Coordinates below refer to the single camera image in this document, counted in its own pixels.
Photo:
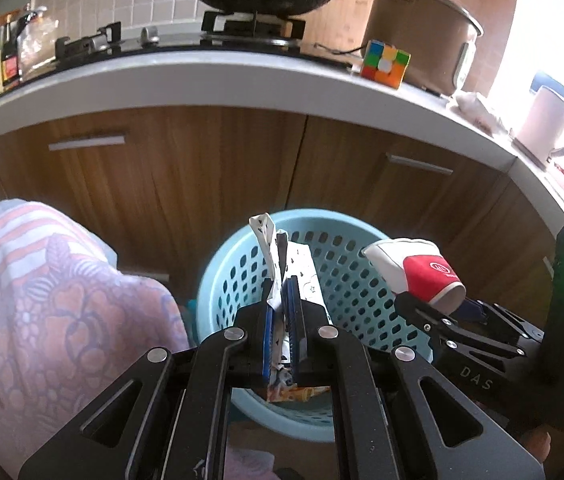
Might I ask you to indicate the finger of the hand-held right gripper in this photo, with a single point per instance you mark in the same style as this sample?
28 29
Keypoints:
437 331
507 321

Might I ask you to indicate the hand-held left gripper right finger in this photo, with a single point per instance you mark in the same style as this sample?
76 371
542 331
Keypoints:
292 322

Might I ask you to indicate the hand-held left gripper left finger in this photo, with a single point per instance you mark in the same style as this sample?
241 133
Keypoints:
268 332

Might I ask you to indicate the red paper cup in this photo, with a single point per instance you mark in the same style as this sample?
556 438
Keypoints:
427 270

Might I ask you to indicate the light blue plastic basket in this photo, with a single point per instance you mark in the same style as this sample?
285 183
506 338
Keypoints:
352 270

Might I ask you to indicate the blue white snack wrapper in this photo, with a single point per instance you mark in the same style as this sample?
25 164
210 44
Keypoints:
269 245

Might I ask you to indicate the person's right hand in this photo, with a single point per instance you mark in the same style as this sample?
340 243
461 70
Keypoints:
537 447

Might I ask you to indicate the wooden kitchen cabinet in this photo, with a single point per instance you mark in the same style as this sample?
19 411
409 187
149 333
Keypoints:
187 170

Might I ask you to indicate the white electric kettle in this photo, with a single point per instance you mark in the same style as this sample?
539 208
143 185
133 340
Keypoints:
544 125

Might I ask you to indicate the white crumpled cloth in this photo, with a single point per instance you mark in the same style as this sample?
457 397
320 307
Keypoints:
477 110

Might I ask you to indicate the white kitchen counter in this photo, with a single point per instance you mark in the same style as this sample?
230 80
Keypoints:
212 80

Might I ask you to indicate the colourful puzzle cube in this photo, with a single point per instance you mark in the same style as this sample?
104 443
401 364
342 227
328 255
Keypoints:
384 62

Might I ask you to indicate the black gas stove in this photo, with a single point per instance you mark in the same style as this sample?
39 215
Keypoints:
242 35

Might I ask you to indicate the wooden cutting board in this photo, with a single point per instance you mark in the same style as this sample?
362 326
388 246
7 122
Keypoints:
342 20

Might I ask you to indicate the brown electric cooker pot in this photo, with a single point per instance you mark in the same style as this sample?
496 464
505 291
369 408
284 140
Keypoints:
412 25

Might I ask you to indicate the clear plastic bag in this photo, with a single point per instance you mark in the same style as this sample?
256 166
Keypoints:
37 50

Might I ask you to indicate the soy sauce bottle red label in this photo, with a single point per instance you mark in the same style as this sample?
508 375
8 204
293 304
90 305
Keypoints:
10 67

